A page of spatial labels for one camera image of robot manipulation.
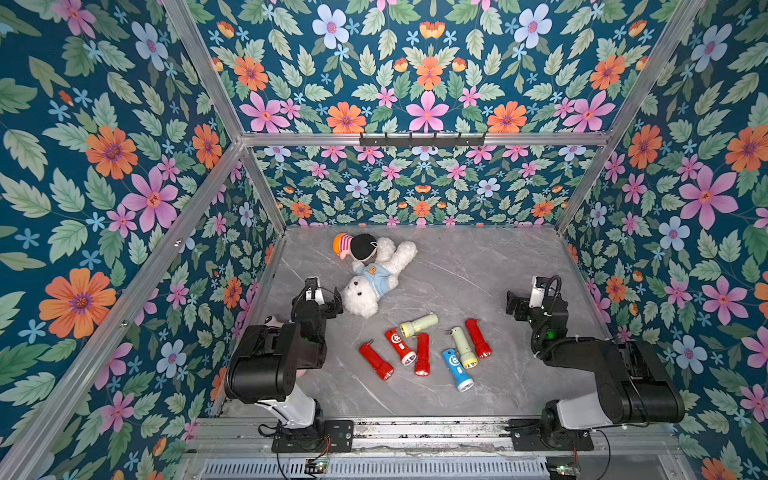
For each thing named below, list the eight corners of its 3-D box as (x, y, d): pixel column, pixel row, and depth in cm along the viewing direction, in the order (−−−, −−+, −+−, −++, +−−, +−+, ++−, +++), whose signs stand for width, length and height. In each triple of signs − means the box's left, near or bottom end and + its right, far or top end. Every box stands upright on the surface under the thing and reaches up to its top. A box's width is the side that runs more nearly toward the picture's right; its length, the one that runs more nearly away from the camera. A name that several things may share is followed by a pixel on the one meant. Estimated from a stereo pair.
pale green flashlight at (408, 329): (403, 339, 92) (403, 334, 89) (399, 329, 94) (399, 324, 91) (439, 327, 94) (440, 322, 92) (435, 317, 96) (436, 312, 94)
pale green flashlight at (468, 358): (465, 370, 85) (466, 367, 84) (447, 332, 93) (448, 328, 91) (477, 366, 86) (479, 363, 84) (459, 328, 94) (460, 324, 92)
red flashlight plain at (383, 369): (381, 384, 83) (380, 381, 82) (359, 351, 89) (358, 348, 88) (395, 373, 85) (395, 370, 83) (373, 341, 91) (372, 338, 90)
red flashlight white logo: (407, 369, 86) (406, 365, 83) (384, 337, 92) (383, 333, 90) (417, 361, 87) (417, 357, 85) (394, 330, 94) (394, 326, 91)
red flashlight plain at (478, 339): (479, 358, 88) (480, 356, 86) (464, 323, 95) (465, 320, 94) (492, 355, 88) (493, 352, 87) (475, 320, 96) (477, 317, 94)
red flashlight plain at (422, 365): (414, 376, 85) (414, 373, 83) (413, 336, 92) (414, 333, 91) (431, 376, 85) (431, 373, 83) (428, 336, 92) (429, 333, 91)
